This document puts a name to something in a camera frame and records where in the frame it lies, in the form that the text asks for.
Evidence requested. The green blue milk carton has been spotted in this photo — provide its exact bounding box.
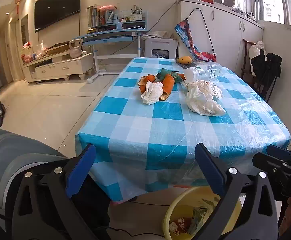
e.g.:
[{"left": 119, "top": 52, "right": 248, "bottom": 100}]
[{"left": 187, "top": 197, "right": 220, "bottom": 236}]

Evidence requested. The red white snack bag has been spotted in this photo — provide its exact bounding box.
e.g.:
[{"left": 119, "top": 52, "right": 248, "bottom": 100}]
[{"left": 169, "top": 217, "right": 192, "bottom": 236}]

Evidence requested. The clear plastic water bottle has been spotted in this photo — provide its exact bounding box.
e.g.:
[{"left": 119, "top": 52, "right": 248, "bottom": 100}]
[{"left": 184, "top": 61, "right": 222, "bottom": 84}]

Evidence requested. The yellow trash bin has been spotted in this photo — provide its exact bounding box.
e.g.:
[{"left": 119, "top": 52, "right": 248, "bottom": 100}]
[{"left": 162, "top": 185, "right": 243, "bottom": 240}]

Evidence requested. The dark wooden chair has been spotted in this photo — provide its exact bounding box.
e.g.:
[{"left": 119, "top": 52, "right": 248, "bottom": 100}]
[{"left": 241, "top": 39, "right": 283, "bottom": 102}]

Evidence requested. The black jacket on chair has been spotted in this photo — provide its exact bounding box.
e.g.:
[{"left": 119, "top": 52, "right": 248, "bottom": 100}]
[{"left": 252, "top": 50, "right": 282, "bottom": 90}]

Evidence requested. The crumpled white paper wrapper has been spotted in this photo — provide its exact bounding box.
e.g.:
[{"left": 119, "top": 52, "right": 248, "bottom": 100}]
[{"left": 186, "top": 80, "right": 226, "bottom": 116}]

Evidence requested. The white bag on chair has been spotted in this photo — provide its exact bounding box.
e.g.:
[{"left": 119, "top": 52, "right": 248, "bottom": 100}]
[{"left": 248, "top": 41, "right": 267, "bottom": 77}]

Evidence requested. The blue checkered tablecloth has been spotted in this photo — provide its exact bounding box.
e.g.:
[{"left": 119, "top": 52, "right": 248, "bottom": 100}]
[{"left": 75, "top": 57, "right": 291, "bottom": 202}]

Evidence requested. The white tv cabinet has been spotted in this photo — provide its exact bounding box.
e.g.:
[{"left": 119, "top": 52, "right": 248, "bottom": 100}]
[{"left": 22, "top": 50, "right": 94, "bottom": 83}]

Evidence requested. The green crumpled wrapper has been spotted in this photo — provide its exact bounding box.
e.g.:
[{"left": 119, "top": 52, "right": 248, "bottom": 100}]
[{"left": 156, "top": 68, "right": 185, "bottom": 83}]

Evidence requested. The dark glass fruit bowl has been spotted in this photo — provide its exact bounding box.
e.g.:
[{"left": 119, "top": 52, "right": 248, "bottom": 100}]
[{"left": 175, "top": 56, "right": 202, "bottom": 69}]

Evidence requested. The orange peel piece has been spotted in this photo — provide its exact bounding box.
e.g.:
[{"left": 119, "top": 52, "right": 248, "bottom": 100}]
[{"left": 162, "top": 74, "right": 175, "bottom": 94}]

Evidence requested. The yellow mango with spot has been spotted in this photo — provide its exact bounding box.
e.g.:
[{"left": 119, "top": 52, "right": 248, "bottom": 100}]
[{"left": 176, "top": 56, "right": 192, "bottom": 64}]

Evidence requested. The white crumpled tissue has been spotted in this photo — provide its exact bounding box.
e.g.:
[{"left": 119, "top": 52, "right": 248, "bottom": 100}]
[{"left": 141, "top": 80, "right": 163, "bottom": 105}]

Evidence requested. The pink kettlebell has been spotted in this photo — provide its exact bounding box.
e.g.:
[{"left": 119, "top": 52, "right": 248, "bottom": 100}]
[{"left": 68, "top": 39, "right": 82, "bottom": 59}]

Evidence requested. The colourful fabric bag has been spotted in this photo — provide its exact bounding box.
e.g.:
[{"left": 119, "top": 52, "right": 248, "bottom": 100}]
[{"left": 175, "top": 19, "right": 216, "bottom": 62}]

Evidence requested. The white small dishwasher appliance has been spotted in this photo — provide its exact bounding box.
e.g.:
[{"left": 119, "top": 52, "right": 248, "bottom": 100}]
[{"left": 144, "top": 38, "right": 178, "bottom": 60}]

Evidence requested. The blue study desk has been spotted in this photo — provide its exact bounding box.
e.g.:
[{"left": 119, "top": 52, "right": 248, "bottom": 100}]
[{"left": 77, "top": 12, "right": 149, "bottom": 83}]

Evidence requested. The row of books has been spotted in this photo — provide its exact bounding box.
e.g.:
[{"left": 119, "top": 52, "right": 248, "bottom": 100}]
[{"left": 86, "top": 4, "right": 107, "bottom": 28}]

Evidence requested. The black flat television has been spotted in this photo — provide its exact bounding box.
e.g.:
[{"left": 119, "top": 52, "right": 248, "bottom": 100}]
[{"left": 34, "top": 0, "right": 80, "bottom": 33}]

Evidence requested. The pink plush toy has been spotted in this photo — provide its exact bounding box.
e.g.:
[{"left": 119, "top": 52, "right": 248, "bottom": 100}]
[{"left": 100, "top": 5, "right": 117, "bottom": 12}]

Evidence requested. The white wall cabinet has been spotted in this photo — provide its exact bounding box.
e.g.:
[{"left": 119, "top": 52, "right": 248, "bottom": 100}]
[{"left": 177, "top": 0, "right": 264, "bottom": 75}]

